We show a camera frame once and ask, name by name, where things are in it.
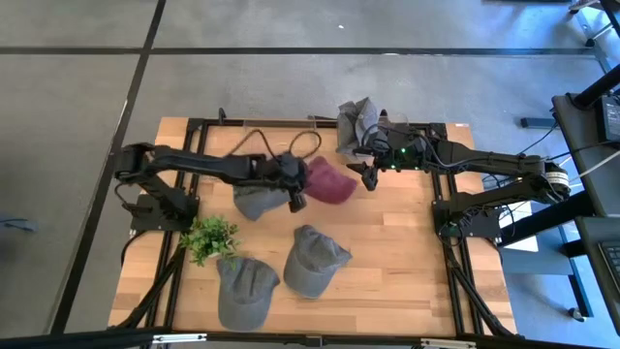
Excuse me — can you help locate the small green potted plant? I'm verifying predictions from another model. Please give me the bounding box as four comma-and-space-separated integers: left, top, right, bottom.
179, 215, 242, 268

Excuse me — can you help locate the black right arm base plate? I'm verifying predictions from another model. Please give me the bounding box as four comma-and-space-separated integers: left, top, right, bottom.
432, 188, 503, 239

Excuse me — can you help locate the white cable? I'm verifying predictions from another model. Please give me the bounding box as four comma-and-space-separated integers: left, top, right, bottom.
564, 149, 620, 188

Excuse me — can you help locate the black power adapter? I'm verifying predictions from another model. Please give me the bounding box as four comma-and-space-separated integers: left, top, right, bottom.
600, 95, 620, 144

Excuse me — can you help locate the grey baseball cap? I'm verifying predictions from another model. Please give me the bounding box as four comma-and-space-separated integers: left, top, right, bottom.
340, 96, 380, 146
232, 186, 292, 223
336, 111, 362, 157
283, 224, 354, 300
216, 256, 281, 333

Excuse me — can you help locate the grey stand base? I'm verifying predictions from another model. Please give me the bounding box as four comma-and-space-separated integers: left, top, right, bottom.
569, 0, 620, 74

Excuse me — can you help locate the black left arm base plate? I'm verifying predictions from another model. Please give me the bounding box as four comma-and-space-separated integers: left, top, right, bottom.
130, 193, 200, 233

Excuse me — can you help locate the black desk leg bar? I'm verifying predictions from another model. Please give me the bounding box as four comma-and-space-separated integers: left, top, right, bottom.
498, 191, 597, 248

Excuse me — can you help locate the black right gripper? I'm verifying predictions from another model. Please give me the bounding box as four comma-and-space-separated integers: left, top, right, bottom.
346, 125, 440, 176

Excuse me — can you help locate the clear plastic bin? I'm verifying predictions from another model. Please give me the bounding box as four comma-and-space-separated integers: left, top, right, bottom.
335, 113, 414, 159
240, 115, 319, 162

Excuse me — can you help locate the black overhead rig beam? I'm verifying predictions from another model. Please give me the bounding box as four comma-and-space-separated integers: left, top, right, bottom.
0, 327, 620, 349

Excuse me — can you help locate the black desk with keyboard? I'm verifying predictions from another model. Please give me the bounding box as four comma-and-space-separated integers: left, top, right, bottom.
574, 215, 620, 335

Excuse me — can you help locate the black aluminium table frame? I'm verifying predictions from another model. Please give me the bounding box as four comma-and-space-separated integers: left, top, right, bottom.
108, 107, 519, 340

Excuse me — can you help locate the black keyboard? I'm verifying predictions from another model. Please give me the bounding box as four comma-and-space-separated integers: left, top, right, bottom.
599, 240, 620, 287

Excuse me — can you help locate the black floor foot bar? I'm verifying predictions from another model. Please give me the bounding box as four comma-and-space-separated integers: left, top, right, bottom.
520, 115, 556, 130

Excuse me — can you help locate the maroon baseball cap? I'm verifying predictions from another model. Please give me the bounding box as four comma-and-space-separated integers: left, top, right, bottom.
303, 155, 358, 206

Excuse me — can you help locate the black slanted pole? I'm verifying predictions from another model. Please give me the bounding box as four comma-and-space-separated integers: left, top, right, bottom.
571, 62, 620, 111

